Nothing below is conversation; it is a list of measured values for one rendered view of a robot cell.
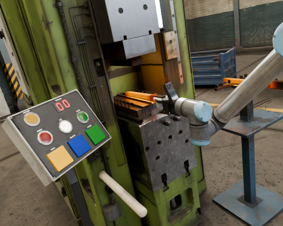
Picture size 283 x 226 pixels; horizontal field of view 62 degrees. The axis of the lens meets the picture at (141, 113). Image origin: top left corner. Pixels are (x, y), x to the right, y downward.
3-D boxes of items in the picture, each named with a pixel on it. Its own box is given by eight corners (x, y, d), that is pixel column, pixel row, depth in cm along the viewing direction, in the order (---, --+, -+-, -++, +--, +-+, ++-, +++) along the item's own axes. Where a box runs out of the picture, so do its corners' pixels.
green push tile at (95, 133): (106, 137, 106) (96, 123, 106) (95, 145, 100) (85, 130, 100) (104, 138, 107) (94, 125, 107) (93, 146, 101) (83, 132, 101)
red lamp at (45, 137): (54, 141, 88) (50, 131, 87) (41, 146, 86) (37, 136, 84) (52, 139, 91) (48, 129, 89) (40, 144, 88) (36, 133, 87)
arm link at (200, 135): (216, 140, 116) (214, 116, 112) (204, 150, 109) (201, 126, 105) (200, 136, 123) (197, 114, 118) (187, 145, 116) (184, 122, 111)
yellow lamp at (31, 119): (41, 123, 88) (37, 112, 87) (28, 127, 86) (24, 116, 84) (39, 121, 90) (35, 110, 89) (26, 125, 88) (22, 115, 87)
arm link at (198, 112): (200, 127, 104) (198, 106, 101) (181, 120, 114) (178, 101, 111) (214, 119, 109) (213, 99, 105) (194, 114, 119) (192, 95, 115)
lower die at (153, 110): (165, 110, 144) (163, 97, 141) (139, 121, 134) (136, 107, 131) (130, 101, 178) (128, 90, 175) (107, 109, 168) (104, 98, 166)
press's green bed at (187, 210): (203, 219, 176) (196, 165, 160) (165, 249, 158) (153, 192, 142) (158, 187, 221) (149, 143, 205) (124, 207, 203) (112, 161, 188)
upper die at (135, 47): (156, 51, 132) (153, 33, 129) (126, 59, 123) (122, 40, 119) (120, 53, 166) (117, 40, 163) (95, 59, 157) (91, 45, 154)
